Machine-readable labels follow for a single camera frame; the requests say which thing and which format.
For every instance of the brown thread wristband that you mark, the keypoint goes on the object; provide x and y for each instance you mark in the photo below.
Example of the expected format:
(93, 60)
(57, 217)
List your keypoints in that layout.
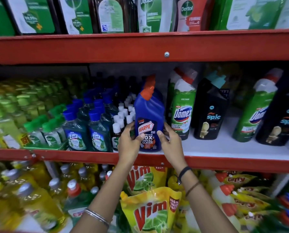
(192, 188)

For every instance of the group of yellow dishwash bottles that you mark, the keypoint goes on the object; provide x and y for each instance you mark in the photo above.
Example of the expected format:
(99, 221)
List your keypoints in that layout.
(30, 198)

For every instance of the person's left hand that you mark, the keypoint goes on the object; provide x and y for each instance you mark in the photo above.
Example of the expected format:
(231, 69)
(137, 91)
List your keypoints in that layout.
(127, 145)

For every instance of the black toilet cleaner bottle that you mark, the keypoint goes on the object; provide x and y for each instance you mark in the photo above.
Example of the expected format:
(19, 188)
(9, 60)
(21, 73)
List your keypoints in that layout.
(279, 128)
(211, 111)
(208, 74)

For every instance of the white shelf upright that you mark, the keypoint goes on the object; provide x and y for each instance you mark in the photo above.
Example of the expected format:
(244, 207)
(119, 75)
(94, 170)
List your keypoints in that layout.
(280, 184)

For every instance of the group of dark bottles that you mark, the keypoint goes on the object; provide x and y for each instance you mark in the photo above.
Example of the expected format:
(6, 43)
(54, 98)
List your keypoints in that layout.
(120, 84)

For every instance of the blue toilet cleaner bottle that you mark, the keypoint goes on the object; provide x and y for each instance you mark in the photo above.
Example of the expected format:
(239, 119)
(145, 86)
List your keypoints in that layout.
(149, 111)
(150, 81)

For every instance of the group of blue-capped cleaner bottles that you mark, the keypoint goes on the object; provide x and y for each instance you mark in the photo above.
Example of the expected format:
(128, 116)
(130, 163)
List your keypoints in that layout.
(96, 123)

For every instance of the black thread wristband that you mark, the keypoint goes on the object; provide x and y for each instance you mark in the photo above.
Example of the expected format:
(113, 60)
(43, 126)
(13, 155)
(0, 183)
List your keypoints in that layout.
(183, 173)

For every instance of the white bottle with orange cap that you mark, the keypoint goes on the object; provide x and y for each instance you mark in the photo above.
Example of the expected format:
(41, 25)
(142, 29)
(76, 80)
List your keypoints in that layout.
(222, 198)
(217, 178)

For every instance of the white handwash refill pouch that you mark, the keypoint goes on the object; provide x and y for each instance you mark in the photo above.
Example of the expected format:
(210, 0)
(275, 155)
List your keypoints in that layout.
(154, 14)

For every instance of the person's right forearm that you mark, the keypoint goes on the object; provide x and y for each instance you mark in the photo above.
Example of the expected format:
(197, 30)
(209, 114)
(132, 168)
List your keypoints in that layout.
(202, 206)

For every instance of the pile of yellow printed pouches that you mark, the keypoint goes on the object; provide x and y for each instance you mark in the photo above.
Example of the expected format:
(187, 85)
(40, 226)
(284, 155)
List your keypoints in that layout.
(248, 196)

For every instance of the group of white-capped small bottles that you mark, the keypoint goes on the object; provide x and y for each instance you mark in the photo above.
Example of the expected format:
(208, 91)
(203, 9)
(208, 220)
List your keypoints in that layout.
(120, 118)

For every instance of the red handwash refill pouch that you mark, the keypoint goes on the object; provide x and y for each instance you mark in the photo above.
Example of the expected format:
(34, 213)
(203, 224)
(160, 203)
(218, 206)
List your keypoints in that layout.
(191, 14)

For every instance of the yellow dishwash refill pouch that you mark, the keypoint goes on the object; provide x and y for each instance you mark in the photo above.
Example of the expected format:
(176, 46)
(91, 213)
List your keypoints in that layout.
(144, 178)
(151, 213)

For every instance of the green bottle with red cap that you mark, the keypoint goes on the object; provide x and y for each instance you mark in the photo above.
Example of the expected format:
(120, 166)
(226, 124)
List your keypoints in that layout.
(74, 198)

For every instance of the person's left forearm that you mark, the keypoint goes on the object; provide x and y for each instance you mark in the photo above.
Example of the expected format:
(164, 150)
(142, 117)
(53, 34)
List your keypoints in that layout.
(105, 198)

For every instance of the silver shelf screw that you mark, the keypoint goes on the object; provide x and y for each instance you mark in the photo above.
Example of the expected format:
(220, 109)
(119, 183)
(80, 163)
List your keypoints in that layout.
(166, 54)

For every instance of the white and green refill pouch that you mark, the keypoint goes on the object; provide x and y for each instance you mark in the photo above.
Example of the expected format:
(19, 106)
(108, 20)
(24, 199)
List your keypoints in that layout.
(31, 14)
(76, 14)

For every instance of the group of green-capped cleaner bottles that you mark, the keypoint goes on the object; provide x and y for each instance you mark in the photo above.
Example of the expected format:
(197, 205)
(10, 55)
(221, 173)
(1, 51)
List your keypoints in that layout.
(48, 129)

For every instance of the brown antiseptic liquid bottle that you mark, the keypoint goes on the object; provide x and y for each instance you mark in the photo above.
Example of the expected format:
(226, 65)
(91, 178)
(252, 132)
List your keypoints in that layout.
(111, 14)

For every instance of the red metal shelf beam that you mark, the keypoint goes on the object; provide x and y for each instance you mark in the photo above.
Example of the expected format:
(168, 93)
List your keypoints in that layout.
(86, 156)
(110, 48)

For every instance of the person's right hand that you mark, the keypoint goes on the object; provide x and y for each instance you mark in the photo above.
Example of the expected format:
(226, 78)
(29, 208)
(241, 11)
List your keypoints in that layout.
(173, 148)

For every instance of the silver bangles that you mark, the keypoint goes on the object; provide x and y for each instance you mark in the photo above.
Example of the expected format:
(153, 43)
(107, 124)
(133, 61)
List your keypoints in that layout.
(97, 217)

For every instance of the group of yellow-green liquid bottles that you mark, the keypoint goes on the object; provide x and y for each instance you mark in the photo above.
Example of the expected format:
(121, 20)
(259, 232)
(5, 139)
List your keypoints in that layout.
(16, 106)

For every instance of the bottles with red-blue caps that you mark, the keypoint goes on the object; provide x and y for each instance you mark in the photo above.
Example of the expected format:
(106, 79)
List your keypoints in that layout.
(288, 208)

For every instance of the green toilet cleaner bottle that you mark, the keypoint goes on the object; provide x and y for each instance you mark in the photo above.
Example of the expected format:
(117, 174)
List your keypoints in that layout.
(183, 104)
(253, 116)
(171, 92)

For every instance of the person's right thumb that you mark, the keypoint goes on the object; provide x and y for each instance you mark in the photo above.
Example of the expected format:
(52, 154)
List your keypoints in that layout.
(160, 136)

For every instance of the white shelf board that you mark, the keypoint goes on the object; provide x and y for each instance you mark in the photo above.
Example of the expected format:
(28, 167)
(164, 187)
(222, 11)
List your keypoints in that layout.
(227, 148)

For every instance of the person's left thumb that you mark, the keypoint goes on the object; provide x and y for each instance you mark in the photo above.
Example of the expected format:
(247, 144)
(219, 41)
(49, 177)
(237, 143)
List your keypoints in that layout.
(139, 137)

